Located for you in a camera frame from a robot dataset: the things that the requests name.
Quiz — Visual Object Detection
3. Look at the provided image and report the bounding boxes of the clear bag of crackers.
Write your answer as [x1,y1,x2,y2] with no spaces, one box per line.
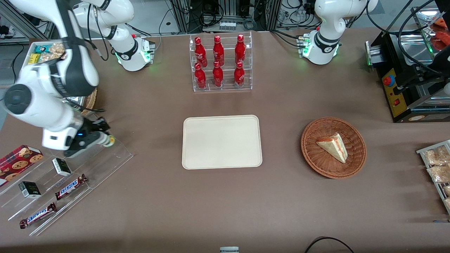
[44,43,68,61]

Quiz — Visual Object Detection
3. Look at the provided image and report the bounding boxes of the black machine with yellow panel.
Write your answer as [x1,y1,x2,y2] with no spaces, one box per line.
[365,30,450,123]

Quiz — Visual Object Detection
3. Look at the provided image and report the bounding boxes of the white rectangular snack tray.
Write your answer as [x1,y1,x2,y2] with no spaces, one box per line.
[25,41,68,67]

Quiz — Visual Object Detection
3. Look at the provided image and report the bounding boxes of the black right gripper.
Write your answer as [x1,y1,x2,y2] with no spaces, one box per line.
[72,119,111,150]

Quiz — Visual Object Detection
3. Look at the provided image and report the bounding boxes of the triangular sandwich wedge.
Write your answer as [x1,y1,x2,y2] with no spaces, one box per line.
[316,132,348,164]

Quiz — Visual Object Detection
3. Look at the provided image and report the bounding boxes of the beige plastic tray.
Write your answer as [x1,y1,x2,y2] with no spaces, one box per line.
[182,115,263,170]

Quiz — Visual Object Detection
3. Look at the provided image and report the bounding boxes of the small black box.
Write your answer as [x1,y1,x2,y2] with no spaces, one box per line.
[52,158,72,177]
[18,181,41,199]

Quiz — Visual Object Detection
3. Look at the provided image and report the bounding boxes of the red cookie box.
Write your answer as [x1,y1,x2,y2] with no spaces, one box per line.
[0,145,44,187]

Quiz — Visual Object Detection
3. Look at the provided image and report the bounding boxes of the clear acrylic stepped display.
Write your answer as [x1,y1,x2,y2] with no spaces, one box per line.
[0,112,134,236]

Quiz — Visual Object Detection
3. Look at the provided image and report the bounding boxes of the clear cracker snack bag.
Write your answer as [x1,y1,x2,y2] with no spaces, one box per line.
[427,165,450,183]
[423,145,450,166]

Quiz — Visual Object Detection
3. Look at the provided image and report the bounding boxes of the shiny metal tray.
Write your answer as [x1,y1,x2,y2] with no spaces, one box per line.
[411,6,450,53]

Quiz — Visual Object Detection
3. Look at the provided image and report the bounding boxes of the grey wire rack tray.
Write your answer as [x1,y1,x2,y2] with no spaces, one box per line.
[416,140,450,215]

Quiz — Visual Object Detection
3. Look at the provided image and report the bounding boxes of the wicker basket with foil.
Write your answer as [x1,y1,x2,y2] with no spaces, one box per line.
[80,87,97,117]

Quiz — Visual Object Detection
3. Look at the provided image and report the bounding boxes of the clear acrylic bottle rack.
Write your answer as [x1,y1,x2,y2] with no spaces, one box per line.
[189,31,253,93]

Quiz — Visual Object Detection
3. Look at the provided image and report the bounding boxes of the round brown wicker basket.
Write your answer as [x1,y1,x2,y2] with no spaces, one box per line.
[301,117,367,180]

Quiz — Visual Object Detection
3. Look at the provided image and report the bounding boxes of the Snickers chocolate bar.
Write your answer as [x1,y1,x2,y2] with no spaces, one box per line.
[54,174,88,201]
[19,202,57,229]

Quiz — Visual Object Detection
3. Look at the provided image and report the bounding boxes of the silver foil packet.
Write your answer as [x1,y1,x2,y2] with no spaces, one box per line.
[63,96,85,107]

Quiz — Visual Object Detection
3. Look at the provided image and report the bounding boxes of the red cola bottle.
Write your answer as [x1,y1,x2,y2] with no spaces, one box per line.
[194,37,208,67]
[234,62,245,89]
[212,61,224,88]
[235,34,246,64]
[194,63,207,90]
[213,35,225,66]

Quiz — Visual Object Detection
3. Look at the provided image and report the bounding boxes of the black floor cable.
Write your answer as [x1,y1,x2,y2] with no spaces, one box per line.
[304,237,355,253]

